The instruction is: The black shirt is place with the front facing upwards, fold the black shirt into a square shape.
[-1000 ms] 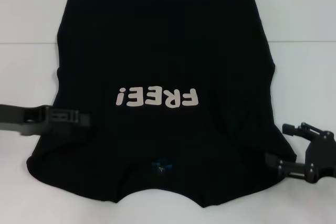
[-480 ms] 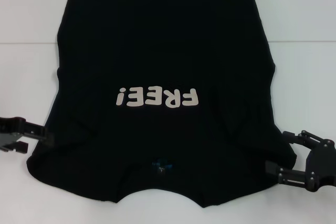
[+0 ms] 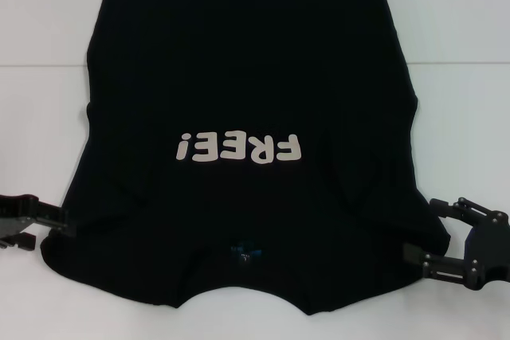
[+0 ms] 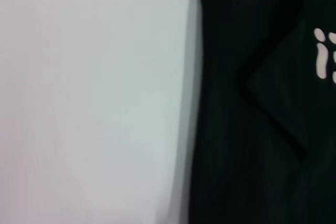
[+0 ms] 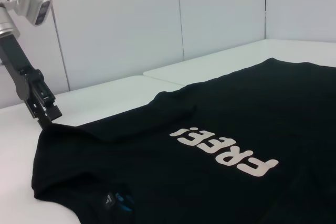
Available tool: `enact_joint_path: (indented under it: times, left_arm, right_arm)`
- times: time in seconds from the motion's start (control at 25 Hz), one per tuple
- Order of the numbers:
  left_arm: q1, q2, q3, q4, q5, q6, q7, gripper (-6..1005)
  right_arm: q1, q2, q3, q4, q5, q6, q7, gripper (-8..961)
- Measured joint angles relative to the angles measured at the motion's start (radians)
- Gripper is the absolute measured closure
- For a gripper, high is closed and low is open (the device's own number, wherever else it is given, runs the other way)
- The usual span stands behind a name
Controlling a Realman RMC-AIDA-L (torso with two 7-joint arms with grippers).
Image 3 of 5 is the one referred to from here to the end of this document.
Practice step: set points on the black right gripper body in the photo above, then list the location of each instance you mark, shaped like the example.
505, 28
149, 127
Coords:
490, 248

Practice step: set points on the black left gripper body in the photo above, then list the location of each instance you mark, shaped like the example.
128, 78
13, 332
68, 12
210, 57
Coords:
16, 212

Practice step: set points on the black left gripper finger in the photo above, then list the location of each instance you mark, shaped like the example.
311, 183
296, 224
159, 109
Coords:
20, 242
56, 218

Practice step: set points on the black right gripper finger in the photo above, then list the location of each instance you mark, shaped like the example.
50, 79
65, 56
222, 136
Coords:
438, 266
462, 208

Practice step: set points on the black shirt with FREE print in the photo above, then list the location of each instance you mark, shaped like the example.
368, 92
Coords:
255, 77

